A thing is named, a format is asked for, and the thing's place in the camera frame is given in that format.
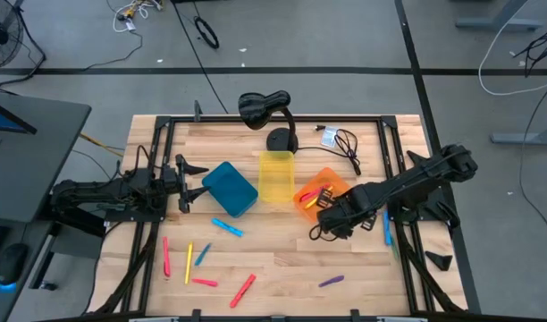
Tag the black aluminium table frame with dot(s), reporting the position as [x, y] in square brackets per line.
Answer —
[327, 119]

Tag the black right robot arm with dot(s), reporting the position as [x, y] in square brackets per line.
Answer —
[416, 179]

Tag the black desk lamp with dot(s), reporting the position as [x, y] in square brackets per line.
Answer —
[260, 109]

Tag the dark side desk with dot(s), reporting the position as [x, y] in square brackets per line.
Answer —
[14, 304]

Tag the short pink marker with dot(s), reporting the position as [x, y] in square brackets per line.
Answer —
[205, 282]

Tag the black computer mouse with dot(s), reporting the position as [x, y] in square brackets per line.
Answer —
[12, 264]

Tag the blue plastic bin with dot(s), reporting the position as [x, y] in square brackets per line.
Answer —
[230, 190]

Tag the black triangular bracket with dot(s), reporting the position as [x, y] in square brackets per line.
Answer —
[414, 156]
[440, 261]

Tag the yellow plastic bin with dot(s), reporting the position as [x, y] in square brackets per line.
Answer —
[276, 176]

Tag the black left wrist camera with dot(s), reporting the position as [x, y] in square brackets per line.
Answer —
[169, 176]

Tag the black table clamp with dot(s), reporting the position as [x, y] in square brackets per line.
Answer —
[196, 313]
[197, 112]
[355, 313]

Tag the purple marker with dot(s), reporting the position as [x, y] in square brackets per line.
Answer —
[331, 281]

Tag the silver edge bracket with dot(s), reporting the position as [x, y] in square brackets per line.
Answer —
[401, 319]
[153, 319]

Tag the black floor fan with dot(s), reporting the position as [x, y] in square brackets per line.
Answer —
[1, 44]

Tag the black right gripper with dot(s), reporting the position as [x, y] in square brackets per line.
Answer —
[349, 210]

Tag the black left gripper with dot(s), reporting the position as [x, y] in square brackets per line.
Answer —
[184, 183]

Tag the orange plastic bin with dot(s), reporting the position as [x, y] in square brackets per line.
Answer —
[334, 179]

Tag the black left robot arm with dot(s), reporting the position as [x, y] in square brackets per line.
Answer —
[90, 192]

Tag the light blue highlighter marker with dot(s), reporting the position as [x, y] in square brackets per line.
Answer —
[227, 227]
[386, 228]

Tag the green marker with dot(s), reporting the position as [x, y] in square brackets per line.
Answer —
[395, 251]

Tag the black office desk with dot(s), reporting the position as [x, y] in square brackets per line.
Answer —
[41, 170]

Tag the computer monitor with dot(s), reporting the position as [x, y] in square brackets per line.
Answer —
[5, 121]

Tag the slim blue marker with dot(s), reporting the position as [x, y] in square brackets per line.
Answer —
[202, 254]

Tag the grey desk foot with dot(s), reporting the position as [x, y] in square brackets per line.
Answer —
[524, 138]
[497, 24]

